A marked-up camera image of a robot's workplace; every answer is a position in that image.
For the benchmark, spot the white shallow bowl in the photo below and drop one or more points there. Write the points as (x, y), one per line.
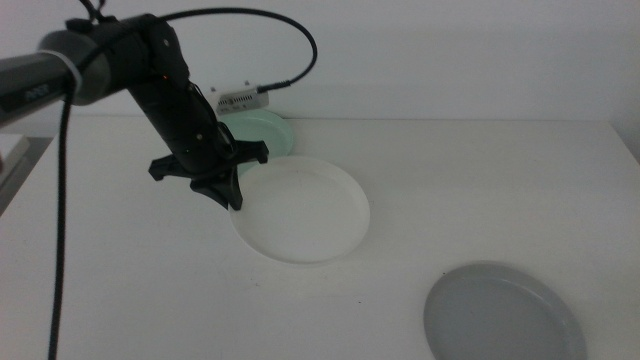
(305, 215)

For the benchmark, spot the pale green shallow bowl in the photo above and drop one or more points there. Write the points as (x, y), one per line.
(265, 132)

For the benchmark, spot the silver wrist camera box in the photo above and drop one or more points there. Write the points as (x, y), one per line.
(240, 100)

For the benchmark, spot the grey shallow bowl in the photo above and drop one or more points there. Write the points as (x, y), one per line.
(500, 315)

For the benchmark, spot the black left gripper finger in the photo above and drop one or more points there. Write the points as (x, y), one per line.
(238, 192)
(215, 187)

